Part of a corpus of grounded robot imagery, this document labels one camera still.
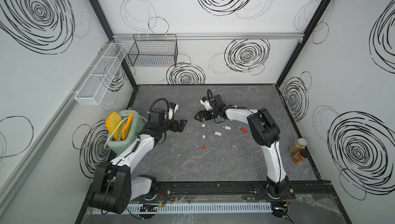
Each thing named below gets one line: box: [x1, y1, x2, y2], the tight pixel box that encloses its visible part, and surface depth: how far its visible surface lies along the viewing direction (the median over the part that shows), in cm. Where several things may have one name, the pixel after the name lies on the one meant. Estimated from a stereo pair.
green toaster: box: [107, 109, 145, 155], surface depth 80 cm
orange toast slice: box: [121, 112, 134, 141], surface depth 76 cm
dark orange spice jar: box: [291, 148, 310, 164], surface depth 80 cm
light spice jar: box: [288, 138, 308, 154], surface depth 82 cm
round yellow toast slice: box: [105, 111, 123, 141], surface depth 77 cm
